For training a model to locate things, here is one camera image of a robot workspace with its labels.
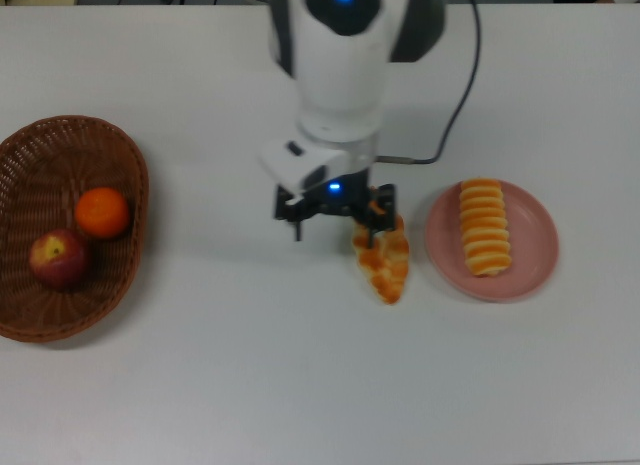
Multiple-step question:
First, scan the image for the orange tangerine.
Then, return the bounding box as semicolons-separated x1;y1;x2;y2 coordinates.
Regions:
74;186;132;240

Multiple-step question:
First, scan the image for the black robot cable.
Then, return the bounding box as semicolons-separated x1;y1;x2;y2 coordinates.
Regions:
375;0;484;165

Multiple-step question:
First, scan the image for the brown woven basket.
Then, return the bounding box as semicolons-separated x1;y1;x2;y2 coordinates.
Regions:
0;114;151;344

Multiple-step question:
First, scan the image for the red apple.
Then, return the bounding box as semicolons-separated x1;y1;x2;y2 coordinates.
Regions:
28;228;90;290

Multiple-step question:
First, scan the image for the pink plate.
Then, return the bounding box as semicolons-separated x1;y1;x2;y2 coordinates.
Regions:
424;180;560;302

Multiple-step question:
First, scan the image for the striped bread roll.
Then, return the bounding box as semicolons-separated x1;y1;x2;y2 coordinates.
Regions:
458;178;514;278

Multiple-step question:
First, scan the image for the braided pointed bread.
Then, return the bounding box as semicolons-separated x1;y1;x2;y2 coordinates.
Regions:
351;213;411;306

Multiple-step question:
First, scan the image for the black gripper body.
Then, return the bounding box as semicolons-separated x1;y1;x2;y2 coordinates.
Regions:
312;170;374;222

